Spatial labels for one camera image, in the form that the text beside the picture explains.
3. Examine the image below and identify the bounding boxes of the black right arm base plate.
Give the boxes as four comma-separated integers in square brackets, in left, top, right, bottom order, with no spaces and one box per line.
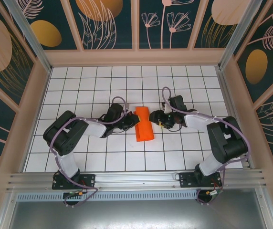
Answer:
[178,172,223,189]

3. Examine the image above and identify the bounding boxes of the aluminium corner post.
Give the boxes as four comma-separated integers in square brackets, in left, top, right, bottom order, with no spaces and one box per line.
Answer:
[3,0,53,73]
[218,0,264,71]

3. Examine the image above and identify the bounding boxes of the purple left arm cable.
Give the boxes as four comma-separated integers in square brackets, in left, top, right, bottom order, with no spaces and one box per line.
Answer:
[50,96,130,208]

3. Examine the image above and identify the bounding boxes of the thin black right gripper cable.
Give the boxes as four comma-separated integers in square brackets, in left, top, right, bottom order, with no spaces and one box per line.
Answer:
[168,123,183,132]

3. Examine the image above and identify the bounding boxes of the thin black left gripper cable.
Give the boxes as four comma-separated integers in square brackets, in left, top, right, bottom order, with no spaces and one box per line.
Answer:
[107,127,130,137]

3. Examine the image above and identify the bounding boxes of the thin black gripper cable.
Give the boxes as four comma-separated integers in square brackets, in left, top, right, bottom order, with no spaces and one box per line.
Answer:
[168,123,183,132]
[107,127,130,137]

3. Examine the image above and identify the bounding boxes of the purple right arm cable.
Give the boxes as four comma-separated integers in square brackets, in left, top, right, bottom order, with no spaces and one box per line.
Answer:
[161,86,251,206]

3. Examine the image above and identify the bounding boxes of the aluminium frame bar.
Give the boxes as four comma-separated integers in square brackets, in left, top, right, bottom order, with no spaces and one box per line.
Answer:
[0,190,17,229]
[255,188,273,229]

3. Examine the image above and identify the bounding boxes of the aluminium side rail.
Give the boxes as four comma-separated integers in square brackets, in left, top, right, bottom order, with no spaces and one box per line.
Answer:
[216,67,256,169]

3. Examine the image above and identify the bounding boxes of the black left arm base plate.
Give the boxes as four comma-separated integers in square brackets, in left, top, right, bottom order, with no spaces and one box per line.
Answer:
[52,173,96,190]

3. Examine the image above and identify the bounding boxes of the grey slotted cable duct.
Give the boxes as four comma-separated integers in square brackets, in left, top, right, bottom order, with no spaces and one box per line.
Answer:
[16,190,215,203]

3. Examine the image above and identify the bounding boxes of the aluminium mounting rail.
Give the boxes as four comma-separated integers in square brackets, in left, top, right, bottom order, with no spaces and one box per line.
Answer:
[6,168,268,192]

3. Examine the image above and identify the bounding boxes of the green control board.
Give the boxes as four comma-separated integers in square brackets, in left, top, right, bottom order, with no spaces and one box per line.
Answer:
[63,190,84,199]
[204,189,224,198]

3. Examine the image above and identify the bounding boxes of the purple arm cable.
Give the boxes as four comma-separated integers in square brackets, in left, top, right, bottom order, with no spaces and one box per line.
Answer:
[50,96,130,208]
[161,86,251,206]

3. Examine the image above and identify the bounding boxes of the grey metal panel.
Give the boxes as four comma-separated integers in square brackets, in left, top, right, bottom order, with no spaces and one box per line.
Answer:
[6,201,268,229]

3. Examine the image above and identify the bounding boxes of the orange paper sheet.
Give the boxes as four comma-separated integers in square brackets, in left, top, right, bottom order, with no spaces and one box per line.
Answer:
[134,106,154,143]

